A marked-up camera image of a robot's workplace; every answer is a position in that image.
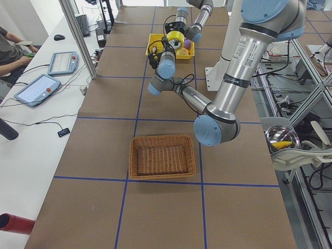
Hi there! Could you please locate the red cylinder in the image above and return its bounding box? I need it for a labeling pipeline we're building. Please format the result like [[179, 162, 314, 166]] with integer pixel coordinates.
[[1, 213, 35, 235]]

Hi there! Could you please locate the aluminium frame post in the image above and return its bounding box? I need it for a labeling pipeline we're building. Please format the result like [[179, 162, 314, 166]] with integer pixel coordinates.
[[59, 0, 97, 79]]

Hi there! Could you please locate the toy croissant bread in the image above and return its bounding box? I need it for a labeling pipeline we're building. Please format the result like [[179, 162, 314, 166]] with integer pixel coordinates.
[[177, 49, 188, 56]]

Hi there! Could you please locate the near teach pendant tablet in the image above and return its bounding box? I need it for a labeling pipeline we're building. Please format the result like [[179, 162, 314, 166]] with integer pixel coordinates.
[[14, 74, 61, 107]]

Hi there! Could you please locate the teach pendant tablet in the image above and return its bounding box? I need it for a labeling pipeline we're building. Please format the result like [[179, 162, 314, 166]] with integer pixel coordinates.
[[47, 51, 79, 76], [14, 74, 61, 107]]

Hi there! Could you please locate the brown wicker basket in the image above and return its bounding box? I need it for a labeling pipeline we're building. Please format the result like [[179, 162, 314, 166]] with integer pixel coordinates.
[[129, 134, 196, 179]]

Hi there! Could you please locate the yellow woven basket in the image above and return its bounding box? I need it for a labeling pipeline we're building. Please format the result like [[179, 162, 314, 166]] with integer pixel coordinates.
[[145, 34, 195, 60]]

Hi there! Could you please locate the far teach pendant tablet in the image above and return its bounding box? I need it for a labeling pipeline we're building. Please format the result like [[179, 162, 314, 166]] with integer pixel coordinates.
[[47, 51, 79, 76]]

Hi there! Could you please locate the metal bowl with corn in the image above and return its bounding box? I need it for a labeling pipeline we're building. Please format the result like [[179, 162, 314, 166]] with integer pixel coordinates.
[[265, 125, 300, 154]]

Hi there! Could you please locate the black keyboard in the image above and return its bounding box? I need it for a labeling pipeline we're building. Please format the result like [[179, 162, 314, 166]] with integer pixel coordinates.
[[75, 15, 90, 37]]

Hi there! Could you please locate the black computer mouse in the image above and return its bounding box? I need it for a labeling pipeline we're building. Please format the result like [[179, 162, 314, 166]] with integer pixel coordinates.
[[53, 34, 65, 41]]

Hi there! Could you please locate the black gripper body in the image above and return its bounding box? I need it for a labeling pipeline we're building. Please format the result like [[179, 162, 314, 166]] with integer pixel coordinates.
[[148, 46, 161, 69]]

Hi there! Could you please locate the purple foam block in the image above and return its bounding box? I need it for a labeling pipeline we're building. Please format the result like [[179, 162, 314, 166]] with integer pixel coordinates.
[[184, 39, 191, 50]]

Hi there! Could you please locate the seated person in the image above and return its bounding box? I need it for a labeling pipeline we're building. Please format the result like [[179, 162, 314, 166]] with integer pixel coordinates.
[[1, 27, 32, 85]]

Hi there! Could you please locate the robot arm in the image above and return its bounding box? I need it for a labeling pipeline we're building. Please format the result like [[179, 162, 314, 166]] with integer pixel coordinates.
[[148, 1, 307, 146], [174, 0, 214, 43]]

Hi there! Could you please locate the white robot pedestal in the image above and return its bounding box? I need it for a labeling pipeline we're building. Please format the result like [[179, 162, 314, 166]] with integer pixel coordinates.
[[205, 0, 243, 91]]

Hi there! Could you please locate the yellow tape roll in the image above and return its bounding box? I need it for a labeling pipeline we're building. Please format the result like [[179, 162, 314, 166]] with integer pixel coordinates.
[[167, 31, 185, 50]]

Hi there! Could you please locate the small black usb device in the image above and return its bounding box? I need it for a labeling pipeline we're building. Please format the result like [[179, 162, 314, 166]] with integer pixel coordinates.
[[58, 128, 70, 137]]

